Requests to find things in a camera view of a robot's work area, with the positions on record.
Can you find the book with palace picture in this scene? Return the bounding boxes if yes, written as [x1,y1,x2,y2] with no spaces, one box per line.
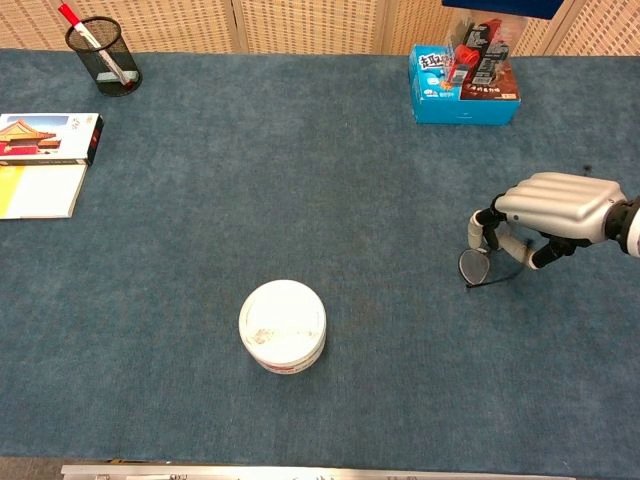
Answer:
[0,112,105,167]

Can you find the dark blue board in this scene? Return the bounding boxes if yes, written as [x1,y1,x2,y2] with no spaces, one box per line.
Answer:
[441,0,564,22]

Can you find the silver metal rail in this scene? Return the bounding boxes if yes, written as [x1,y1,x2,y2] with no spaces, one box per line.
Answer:
[60,463,577,480]

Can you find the blue table cloth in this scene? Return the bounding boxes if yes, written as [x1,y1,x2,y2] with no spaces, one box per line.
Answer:
[0,48,640,466]

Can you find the black mesh pen holder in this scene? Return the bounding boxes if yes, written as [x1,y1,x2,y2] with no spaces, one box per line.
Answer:
[65,16,144,98]

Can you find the red and white marker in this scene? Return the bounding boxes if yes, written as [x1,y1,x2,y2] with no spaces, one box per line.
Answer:
[57,2,134,92]

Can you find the white round plastic jar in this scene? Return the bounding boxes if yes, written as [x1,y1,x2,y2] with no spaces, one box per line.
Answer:
[238,279,328,375]

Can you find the woven folding screen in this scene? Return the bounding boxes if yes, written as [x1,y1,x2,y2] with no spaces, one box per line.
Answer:
[0,0,640,57]

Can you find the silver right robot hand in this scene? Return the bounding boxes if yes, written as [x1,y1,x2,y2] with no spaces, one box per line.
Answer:
[468,172,629,271]

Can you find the blue tissue box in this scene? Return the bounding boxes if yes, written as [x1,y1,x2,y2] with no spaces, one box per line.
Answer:
[407,43,522,126]

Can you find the dark snack packet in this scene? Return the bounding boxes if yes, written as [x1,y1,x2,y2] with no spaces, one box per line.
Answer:
[458,19,520,101]

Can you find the red snack packet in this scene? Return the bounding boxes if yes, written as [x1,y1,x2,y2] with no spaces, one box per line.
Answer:
[446,43,482,85]

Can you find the thin black metal eyeglasses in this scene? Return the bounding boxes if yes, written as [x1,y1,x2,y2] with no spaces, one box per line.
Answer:
[458,163,591,290]

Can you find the white and yellow book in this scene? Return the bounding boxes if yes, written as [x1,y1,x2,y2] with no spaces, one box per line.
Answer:
[0,163,89,221]

